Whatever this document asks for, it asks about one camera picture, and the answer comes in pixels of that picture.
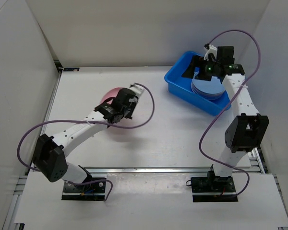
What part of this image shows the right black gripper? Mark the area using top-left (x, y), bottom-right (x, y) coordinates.
top-left (182, 56), bottom-right (221, 81)

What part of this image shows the pink plate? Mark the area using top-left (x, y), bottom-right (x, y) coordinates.
top-left (101, 87), bottom-right (140, 131)

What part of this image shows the blue plate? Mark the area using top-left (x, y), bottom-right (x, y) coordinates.
top-left (191, 72), bottom-right (225, 96)

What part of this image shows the purple plate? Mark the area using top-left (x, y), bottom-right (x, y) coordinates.
top-left (191, 83), bottom-right (225, 101)

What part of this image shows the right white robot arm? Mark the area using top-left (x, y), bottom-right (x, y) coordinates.
top-left (182, 44), bottom-right (269, 192)

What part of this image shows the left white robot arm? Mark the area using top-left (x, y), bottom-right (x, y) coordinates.
top-left (33, 85), bottom-right (144, 192)

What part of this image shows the blue plastic bin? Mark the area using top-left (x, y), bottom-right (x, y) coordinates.
top-left (164, 51), bottom-right (229, 116)

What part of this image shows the small black label sticker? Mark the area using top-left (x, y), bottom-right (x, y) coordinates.
top-left (63, 68), bottom-right (80, 72)

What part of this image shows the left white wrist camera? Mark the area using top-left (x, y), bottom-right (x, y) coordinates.
top-left (129, 83), bottom-right (145, 98)

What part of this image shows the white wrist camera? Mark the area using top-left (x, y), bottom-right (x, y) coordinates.
top-left (204, 43), bottom-right (217, 61)
top-left (129, 83), bottom-right (145, 98)

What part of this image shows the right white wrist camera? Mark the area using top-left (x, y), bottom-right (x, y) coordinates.
top-left (204, 43), bottom-right (217, 61)

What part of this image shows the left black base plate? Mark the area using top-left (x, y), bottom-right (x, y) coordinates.
top-left (61, 177), bottom-right (106, 201)

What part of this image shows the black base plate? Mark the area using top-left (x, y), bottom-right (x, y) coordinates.
top-left (61, 177), bottom-right (106, 201)
top-left (185, 176), bottom-right (238, 203)

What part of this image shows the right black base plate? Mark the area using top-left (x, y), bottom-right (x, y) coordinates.
top-left (185, 176), bottom-right (238, 203)

